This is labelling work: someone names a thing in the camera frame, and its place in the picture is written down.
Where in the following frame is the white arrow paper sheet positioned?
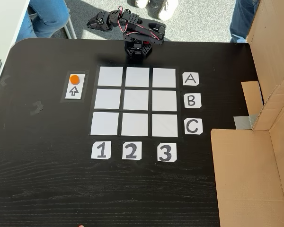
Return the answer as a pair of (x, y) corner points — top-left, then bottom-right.
(65, 73), (86, 100)

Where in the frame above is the brown cardboard screen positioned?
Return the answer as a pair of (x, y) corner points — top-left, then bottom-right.
(210, 88), (284, 227)
(240, 0), (284, 132)

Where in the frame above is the paper label letter C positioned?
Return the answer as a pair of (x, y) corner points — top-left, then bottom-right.
(184, 118), (204, 135)

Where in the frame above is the white desk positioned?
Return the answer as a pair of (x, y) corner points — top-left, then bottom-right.
(0, 0), (31, 105)

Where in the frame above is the red white servo cable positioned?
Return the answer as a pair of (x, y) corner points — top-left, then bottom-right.
(118, 6), (129, 34)

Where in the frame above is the paper label number 3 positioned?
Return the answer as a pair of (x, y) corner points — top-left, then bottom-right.
(157, 142), (178, 162)

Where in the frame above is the metal chair leg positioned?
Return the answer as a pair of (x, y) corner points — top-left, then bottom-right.
(62, 22), (78, 40)

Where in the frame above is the grey duct tape strip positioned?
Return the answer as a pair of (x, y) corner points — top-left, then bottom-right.
(233, 113), (260, 131)

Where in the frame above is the paper label number 2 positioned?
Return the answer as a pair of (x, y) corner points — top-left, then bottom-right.
(122, 141), (143, 161)

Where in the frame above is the paper label letter B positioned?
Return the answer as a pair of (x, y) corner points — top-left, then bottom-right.
(184, 93), (202, 109)

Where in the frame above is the white nine-square grid sheet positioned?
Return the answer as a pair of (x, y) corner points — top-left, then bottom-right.
(89, 65), (180, 139)

